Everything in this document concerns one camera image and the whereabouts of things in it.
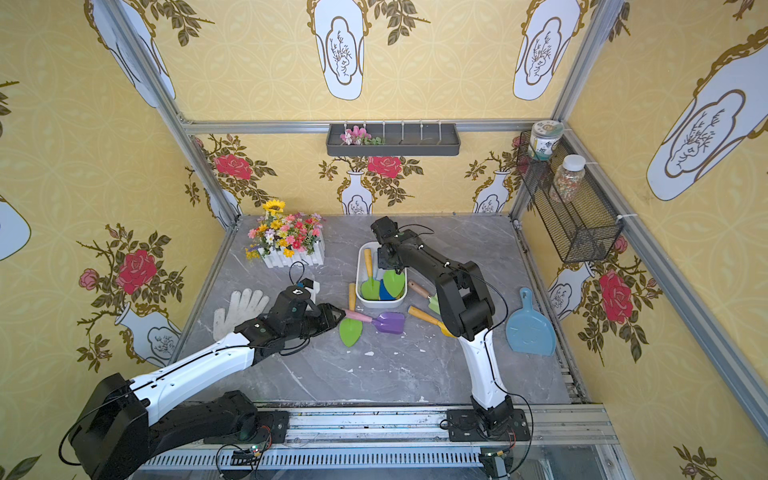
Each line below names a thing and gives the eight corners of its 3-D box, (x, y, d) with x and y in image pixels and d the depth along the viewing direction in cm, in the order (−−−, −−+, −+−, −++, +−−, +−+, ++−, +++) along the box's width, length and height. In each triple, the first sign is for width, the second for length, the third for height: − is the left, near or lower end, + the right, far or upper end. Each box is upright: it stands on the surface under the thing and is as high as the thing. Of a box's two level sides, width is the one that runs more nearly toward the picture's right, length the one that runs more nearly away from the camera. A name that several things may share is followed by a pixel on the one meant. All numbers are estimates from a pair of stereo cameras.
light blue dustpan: (511, 355, 88) (513, 352, 86) (494, 292, 101) (496, 288, 99) (560, 355, 88) (563, 352, 86) (537, 292, 101) (539, 288, 99)
